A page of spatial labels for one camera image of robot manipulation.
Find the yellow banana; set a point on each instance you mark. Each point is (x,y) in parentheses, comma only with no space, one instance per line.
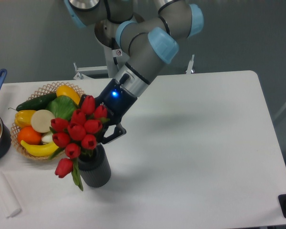
(40,150)

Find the dark grey ribbed vase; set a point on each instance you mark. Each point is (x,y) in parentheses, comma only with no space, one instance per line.
(95,170)

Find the beige round disc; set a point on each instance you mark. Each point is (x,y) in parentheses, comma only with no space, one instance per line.
(41,120)

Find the yellow bell pepper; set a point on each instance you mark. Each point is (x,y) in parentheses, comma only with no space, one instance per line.
(23,118)

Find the yellow squash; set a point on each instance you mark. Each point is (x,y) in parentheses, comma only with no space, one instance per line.
(69,92)

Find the orange fruit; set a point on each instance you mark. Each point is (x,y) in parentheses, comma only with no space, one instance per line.
(29,135)

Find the green lettuce leaf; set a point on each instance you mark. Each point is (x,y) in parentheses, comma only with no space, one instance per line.
(62,107)

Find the white rolled cloth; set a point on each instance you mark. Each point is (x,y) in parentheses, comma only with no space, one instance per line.
(9,203)

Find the red tulip bouquet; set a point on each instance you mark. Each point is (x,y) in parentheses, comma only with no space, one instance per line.
(77,137)

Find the white garlic bulb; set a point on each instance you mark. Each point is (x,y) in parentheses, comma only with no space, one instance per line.
(46,138)

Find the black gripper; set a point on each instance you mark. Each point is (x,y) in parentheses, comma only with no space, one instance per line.
(117,102)

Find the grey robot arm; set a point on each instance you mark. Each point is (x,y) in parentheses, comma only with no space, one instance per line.
(149,45)

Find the green cucumber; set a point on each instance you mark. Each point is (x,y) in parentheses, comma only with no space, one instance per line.
(37,103)

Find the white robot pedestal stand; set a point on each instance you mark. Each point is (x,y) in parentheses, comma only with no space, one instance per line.
(103,62)

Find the woven wicker basket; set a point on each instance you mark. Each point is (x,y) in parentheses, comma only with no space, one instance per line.
(43,90)

